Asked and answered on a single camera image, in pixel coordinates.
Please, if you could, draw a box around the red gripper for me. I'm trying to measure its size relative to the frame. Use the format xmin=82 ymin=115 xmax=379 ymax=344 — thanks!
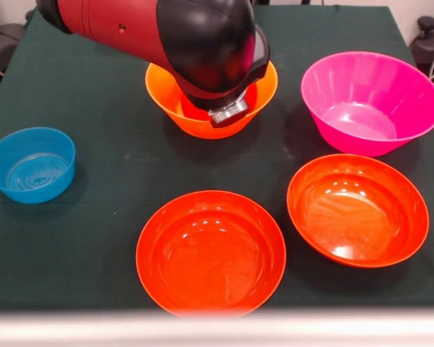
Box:
xmin=210 ymin=108 xmax=250 ymax=129

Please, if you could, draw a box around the large orange bowl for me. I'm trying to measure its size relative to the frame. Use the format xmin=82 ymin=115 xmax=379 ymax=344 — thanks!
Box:
xmin=145 ymin=60 xmax=278 ymax=140

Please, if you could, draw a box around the large pink bowl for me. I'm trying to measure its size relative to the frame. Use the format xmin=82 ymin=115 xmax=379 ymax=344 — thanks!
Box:
xmin=300 ymin=51 xmax=434 ymax=158

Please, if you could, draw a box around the large red bowl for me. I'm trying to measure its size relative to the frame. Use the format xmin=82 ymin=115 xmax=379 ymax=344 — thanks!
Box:
xmin=135 ymin=190 xmax=287 ymax=319
xmin=286 ymin=153 xmax=430 ymax=269

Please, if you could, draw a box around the blue bowl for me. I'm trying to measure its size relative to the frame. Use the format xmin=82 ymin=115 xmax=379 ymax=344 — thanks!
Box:
xmin=0 ymin=127 xmax=77 ymax=205

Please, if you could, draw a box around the dark green table cloth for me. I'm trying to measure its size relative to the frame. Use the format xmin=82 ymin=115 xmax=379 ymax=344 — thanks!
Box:
xmin=0 ymin=2 xmax=434 ymax=312

